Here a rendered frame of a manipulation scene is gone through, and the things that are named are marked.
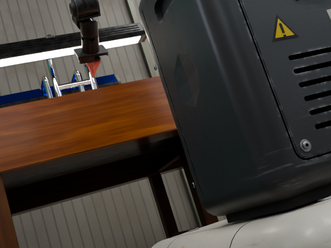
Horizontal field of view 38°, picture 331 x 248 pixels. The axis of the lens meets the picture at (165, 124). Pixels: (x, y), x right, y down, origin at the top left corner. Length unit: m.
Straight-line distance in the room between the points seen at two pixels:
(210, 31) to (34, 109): 0.92
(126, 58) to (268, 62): 3.20
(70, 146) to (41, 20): 2.46
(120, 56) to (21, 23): 0.77
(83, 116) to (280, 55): 0.93
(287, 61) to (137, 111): 0.93
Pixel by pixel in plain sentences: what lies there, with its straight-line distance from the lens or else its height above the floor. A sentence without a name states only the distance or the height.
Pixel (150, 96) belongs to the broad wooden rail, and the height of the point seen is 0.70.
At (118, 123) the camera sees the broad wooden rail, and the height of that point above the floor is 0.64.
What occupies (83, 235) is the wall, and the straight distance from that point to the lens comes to 3.40.
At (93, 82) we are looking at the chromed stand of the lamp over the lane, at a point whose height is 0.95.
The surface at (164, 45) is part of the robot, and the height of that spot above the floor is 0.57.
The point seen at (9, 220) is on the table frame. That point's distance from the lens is 1.41.
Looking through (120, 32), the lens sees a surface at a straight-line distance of 1.94.
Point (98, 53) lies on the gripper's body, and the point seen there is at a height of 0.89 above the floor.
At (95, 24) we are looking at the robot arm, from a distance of 1.56.
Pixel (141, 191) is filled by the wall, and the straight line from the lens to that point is 3.51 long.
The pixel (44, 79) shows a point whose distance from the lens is 2.27.
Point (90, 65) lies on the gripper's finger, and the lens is 1.61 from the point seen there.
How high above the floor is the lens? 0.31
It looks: 11 degrees up
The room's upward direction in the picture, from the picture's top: 18 degrees counter-clockwise
